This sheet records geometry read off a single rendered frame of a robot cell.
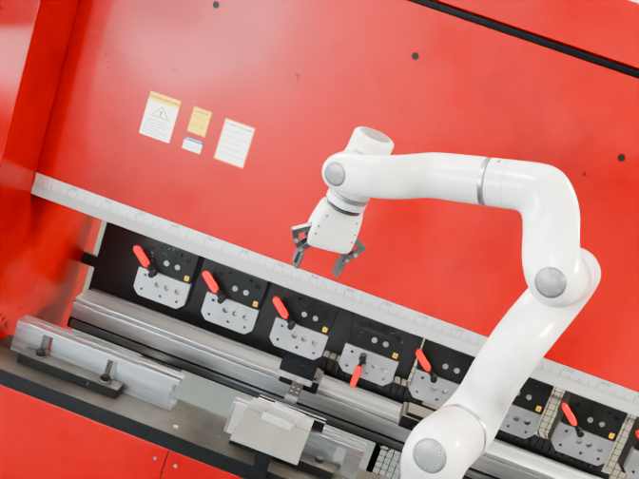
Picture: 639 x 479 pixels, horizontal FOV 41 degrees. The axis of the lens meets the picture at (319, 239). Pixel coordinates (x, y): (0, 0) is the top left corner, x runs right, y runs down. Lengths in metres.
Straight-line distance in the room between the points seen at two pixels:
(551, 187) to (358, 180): 0.35
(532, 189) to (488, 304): 0.77
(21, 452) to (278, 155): 1.10
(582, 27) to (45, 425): 1.75
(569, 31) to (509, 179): 0.70
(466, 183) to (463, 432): 0.46
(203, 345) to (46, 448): 0.55
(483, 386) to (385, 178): 0.42
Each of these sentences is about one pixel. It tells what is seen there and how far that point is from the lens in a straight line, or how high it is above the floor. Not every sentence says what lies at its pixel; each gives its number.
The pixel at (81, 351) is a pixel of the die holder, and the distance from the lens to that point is 2.56.
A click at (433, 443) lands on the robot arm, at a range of 1.62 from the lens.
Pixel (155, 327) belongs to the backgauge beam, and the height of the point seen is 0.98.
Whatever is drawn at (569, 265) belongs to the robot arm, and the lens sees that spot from 1.50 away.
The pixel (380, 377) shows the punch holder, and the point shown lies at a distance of 2.35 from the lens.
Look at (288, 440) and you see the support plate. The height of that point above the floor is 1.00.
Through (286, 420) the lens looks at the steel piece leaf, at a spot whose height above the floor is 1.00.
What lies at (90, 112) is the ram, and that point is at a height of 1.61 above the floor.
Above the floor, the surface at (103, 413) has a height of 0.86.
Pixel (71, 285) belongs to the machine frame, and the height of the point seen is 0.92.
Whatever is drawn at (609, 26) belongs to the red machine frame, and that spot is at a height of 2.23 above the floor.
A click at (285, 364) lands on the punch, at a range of 2.42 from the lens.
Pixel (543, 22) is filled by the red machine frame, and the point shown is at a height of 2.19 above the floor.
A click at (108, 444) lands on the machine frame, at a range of 2.49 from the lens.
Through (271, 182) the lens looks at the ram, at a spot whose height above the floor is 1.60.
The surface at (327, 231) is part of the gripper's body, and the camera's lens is 1.76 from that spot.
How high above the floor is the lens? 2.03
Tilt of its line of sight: 14 degrees down
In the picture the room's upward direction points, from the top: 19 degrees clockwise
